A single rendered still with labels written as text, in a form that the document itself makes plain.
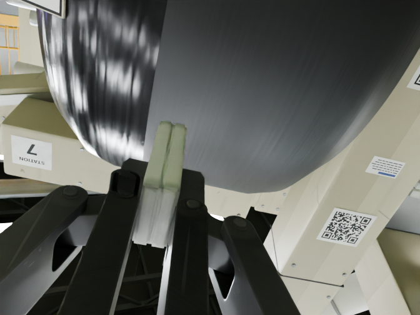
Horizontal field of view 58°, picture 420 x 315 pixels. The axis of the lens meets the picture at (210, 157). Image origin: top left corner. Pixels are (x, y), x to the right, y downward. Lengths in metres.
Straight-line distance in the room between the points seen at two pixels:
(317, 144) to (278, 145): 0.03
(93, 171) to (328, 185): 0.56
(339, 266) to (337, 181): 0.20
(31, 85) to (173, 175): 0.91
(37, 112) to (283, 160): 0.74
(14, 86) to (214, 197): 0.57
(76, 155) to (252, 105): 0.68
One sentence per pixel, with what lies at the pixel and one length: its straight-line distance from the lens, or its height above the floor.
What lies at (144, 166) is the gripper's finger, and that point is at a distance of 0.18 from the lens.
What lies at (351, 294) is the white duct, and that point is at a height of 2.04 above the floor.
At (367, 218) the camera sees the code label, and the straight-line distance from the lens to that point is 0.68.
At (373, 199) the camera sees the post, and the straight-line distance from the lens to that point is 0.65.
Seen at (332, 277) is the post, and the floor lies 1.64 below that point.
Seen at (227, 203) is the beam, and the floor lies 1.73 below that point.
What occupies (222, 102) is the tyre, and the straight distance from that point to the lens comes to 0.29.
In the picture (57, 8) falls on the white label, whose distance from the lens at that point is 0.29.
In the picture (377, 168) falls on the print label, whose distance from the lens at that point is 0.61.
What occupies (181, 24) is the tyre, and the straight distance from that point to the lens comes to 0.26.
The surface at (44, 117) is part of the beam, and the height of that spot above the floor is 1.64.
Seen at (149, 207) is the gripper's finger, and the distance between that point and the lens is 0.15.
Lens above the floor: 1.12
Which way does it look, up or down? 34 degrees up
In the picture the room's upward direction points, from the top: 163 degrees counter-clockwise
